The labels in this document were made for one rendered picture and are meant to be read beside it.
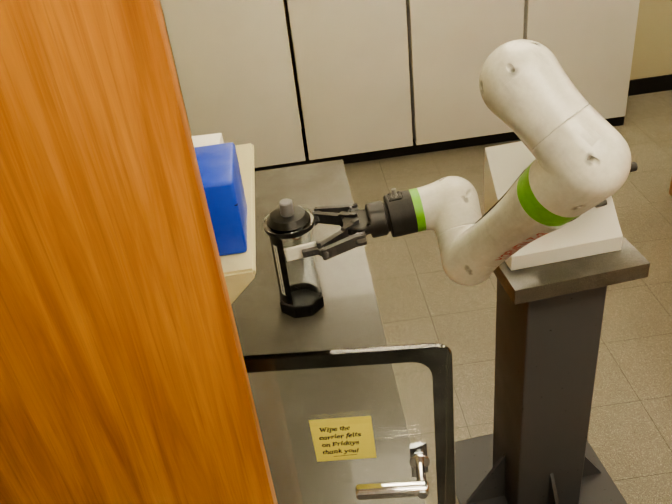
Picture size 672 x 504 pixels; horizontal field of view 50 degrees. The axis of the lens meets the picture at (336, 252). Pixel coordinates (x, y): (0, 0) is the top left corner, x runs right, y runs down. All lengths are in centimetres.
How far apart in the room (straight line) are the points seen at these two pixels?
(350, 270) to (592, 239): 56
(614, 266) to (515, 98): 71
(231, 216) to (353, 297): 90
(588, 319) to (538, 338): 13
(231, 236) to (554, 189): 56
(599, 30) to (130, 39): 384
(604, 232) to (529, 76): 71
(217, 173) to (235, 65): 319
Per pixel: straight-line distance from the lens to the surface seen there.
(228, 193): 77
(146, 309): 71
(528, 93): 114
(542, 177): 118
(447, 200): 151
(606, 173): 113
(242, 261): 79
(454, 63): 410
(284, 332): 158
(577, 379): 202
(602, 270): 174
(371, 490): 94
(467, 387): 276
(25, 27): 61
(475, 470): 249
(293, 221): 149
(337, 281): 171
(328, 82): 402
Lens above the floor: 195
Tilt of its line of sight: 34 degrees down
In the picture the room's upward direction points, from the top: 7 degrees counter-clockwise
